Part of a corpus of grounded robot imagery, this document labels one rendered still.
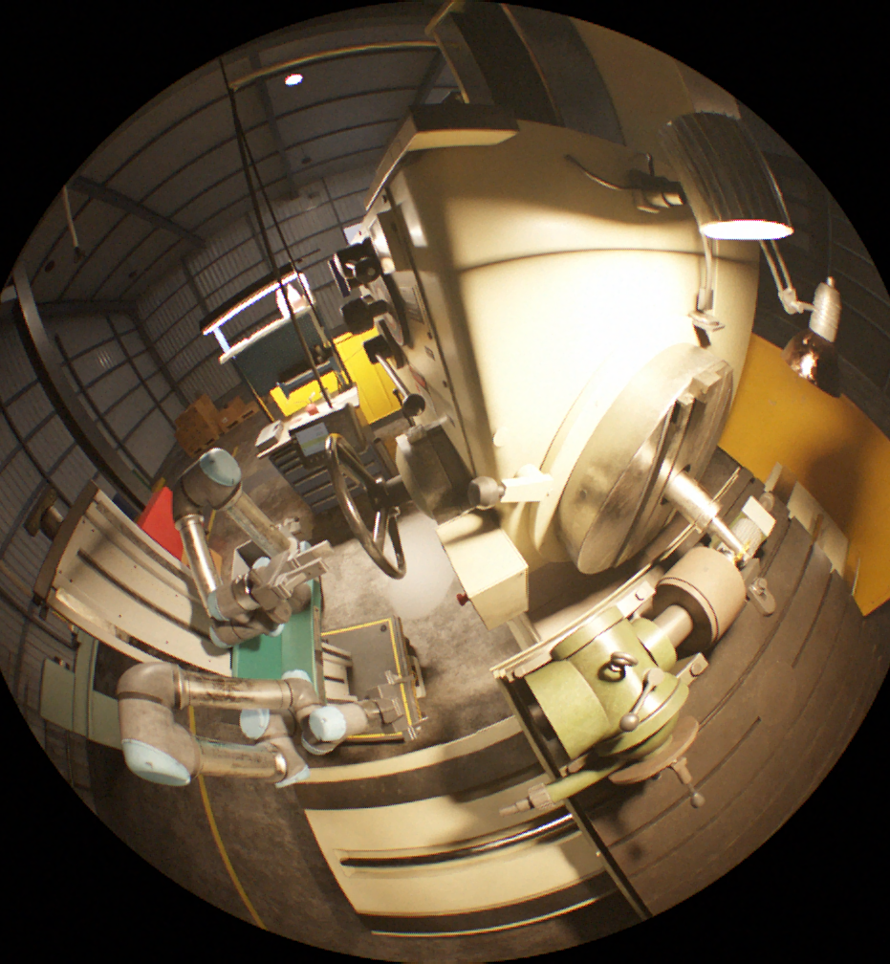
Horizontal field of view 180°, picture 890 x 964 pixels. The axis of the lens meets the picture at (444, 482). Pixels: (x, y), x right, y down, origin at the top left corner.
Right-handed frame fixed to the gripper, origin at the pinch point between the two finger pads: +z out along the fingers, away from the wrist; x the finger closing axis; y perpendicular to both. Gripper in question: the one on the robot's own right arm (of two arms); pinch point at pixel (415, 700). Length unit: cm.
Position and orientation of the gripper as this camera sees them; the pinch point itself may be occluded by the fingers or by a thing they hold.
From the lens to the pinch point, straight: 85.4
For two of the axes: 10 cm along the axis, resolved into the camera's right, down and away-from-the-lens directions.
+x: 3.8, 6.9, -6.1
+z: 5.5, 3.6, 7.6
